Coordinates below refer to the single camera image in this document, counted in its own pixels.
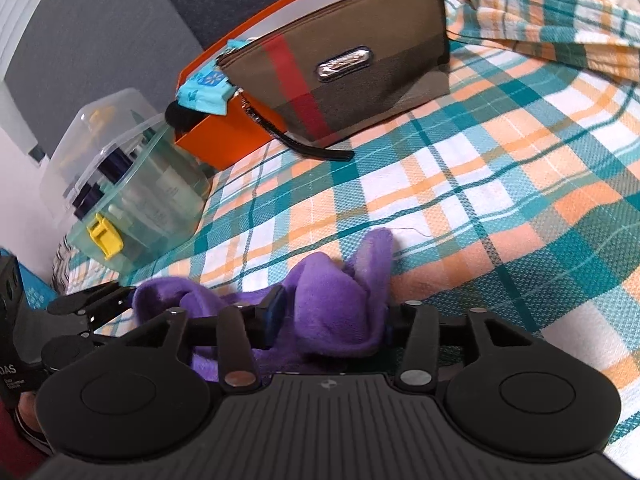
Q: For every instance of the brown striped zipper pouch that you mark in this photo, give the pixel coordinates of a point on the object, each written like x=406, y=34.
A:
x=375, y=90

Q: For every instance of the striped pillow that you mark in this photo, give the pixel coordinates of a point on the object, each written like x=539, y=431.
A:
x=61, y=265

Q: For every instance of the plaid bed sheet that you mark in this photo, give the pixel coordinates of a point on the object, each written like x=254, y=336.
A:
x=500, y=185

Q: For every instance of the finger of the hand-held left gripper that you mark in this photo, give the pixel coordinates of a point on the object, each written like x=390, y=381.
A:
x=95, y=305

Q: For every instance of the grey upholstered headboard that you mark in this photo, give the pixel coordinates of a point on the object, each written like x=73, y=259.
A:
x=100, y=35

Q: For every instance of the person's left forearm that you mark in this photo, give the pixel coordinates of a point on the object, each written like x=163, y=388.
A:
x=15, y=450

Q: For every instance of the orange box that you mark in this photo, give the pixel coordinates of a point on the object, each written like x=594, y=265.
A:
x=225, y=145

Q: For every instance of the green translucent lidded storage box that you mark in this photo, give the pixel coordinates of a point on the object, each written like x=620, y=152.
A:
x=160, y=195

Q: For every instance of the black fuzzy scrunchie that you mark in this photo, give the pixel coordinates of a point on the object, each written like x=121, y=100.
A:
x=180, y=117

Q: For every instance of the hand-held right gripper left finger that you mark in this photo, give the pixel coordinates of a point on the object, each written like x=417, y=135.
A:
x=275, y=310

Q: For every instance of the person's left hand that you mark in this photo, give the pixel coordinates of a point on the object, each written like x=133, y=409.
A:
x=27, y=410

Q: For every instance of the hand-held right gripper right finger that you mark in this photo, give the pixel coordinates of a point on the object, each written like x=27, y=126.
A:
x=400, y=332

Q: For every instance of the purple fleece cloth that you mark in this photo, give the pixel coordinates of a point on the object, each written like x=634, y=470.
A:
x=330, y=310

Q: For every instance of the blue wet wipes pack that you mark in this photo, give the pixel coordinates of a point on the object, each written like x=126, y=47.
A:
x=205, y=90

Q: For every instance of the dark purple bottle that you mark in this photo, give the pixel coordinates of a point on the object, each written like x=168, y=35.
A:
x=117, y=162

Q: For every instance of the dark blue jar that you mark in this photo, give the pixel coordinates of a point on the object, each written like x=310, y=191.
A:
x=87, y=201

